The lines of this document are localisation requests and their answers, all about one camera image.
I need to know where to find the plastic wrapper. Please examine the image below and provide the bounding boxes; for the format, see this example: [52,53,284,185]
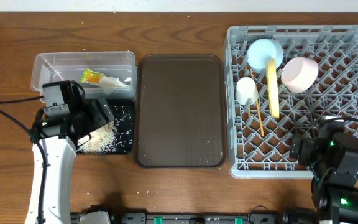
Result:
[80,68,129,92]

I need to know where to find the wooden chopstick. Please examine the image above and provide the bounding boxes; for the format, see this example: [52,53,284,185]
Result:
[250,69,265,138]
[245,65,251,118]

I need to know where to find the yellow plate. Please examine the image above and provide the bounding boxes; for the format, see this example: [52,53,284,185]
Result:
[266,58,280,118]

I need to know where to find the pink bowl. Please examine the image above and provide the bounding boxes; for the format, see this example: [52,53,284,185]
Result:
[281,57,318,93]

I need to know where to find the cream cup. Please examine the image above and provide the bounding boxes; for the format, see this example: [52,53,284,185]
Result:
[235,77,259,105]

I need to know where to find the light blue bowl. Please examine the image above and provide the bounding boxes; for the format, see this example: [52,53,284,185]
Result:
[247,39,284,73]

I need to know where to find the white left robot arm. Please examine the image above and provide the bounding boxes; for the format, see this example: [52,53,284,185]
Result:
[25,98,114,223]

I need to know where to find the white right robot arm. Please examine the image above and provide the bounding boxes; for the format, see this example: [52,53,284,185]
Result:
[282,132,358,223]

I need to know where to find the grey plastic dishwasher rack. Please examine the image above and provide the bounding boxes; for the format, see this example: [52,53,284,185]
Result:
[223,25,358,179]

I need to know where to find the spilled rice pile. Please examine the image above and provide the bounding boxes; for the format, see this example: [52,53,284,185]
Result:
[78,105,134,154]

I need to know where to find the black tray bin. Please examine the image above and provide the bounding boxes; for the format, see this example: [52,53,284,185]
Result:
[73,98,136,156]

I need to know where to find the clear plastic bin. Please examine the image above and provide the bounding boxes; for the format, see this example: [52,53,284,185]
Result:
[30,51,137,100]

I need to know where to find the brown serving tray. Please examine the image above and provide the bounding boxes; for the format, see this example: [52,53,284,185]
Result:
[134,54,227,169]

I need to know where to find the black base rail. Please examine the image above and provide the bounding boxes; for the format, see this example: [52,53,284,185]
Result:
[70,212,285,224]

